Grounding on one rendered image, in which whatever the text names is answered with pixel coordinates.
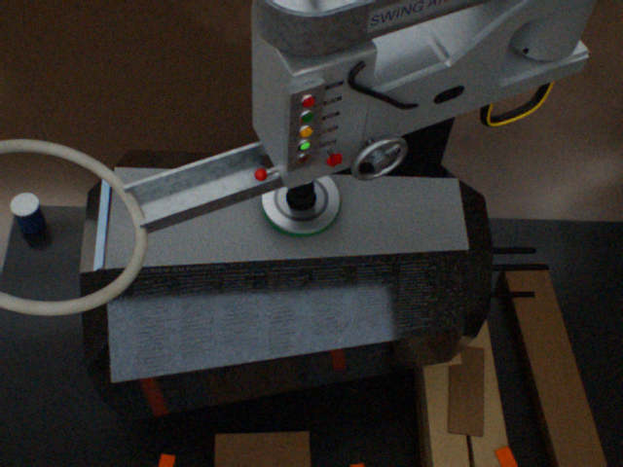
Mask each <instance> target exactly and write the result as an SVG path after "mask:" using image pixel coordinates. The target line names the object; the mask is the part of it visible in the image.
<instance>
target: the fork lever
mask: <svg viewBox="0 0 623 467"><path fill-rule="evenodd" d="M267 154H268V153H267V151H266V150H265V148H264V146H263V144H262V142H261V141H259V142H256V143H253V144H250V145H247V146H244V147H241V148H237V149H234V150H232V151H229V152H226V153H223V154H220V155H217V156H214V157H211V158H208V159H205V160H201V161H198V162H193V163H190V164H187V165H184V166H181V167H178V168H175V169H173V170H170V171H167V172H163V173H160V174H157V175H154V176H151V177H148V178H145V179H142V180H139V181H136V182H133V183H130V184H127V185H124V186H123V189H124V192H125V193H127V192H132V193H133V194H134V195H135V197H136V198H137V200H138V202H139V204H140V206H141V208H142V210H143V213H144V215H145V220H142V221H139V222H138V226H139V228H140V229H142V228H146V229H148V234H150V233H153V232H156V231H159V230H162V229H165V228H167V227H170V226H173V225H176V224H179V223H182V222H185V221H188V220H191V219H194V218H197V217H199V216H202V215H204V214H207V213H210V212H213V211H216V210H219V209H222V208H225V207H228V206H230V205H233V204H236V203H239V202H242V201H245V200H248V199H251V198H256V197H258V196H261V195H263V194H266V193H269V192H272V191H275V190H278V189H281V188H284V187H285V186H284V184H283V182H282V180H281V178H280V177H279V175H275V176H272V175H268V177H267V179H266V180H265V181H258V180H256V178H255V176H254V173H255V171H256V169H258V168H264V169H267V167H266V165H265V163H264V161H263V159H262V158H261V156H264V155H267Z"/></svg>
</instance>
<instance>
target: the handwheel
mask: <svg viewBox="0 0 623 467"><path fill-rule="evenodd" d="M390 144H395V145H393V146H392V147H391V148H389V149H388V150H385V149H379V148H381V147H383V146H386V145H390ZM365 145H366V146H367V147H366V148H365V149H363V150H362V151H361V152H360V153H359V154H358V155H357V156H356V158H355V159H354V161H353V163H352V165H351V174H352V176H353V177H354V178H356V179H358V180H361V181H369V180H374V179H377V178H380V177H382V176H384V175H386V174H388V173H389V172H391V170H393V169H394V168H395V167H396V166H398V165H399V164H400V163H401V162H402V161H403V160H404V159H405V157H406V155H407V152H408V144H407V142H406V140H405V139H403V138H401V137H398V136H390V137H386V138H382V139H380V140H378V141H376V142H375V141H374V140H373V139H369V140H367V141H366V142H365ZM398 149H400V152H399V154H398V155H397V157H396V158H395V159H394V160H393V161H392V162H391V163H389V161H390V157H389V156H390V155H391V154H393V153H394V152H396V151H397V150H398ZM370 154H371V156H368V155H370ZM362 162H370V163H371V164H372V165H373V166H374V168H375V170H374V172H371V173H361V172H359V170H358V168H359V166H360V164H361V163H362Z"/></svg>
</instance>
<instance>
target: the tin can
mask: <svg viewBox="0 0 623 467"><path fill-rule="evenodd" d="M11 209H12V212H13V214H14V215H15V218H16V220H17V222H18V225H19V228H20V229H21V230H22V231H23V232H25V233H27V234H34V233H37V232H39V231H41V230H42V229H43V228H44V226H45V223H46V219H45V216H44V214H43V211H42V209H41V206H40V203H39V200H38V198H37V197H35V196H34V195H32V194H29V193H24V194H20V195H18V196H16V197H15V198H14V199H13V200H12V202H11Z"/></svg>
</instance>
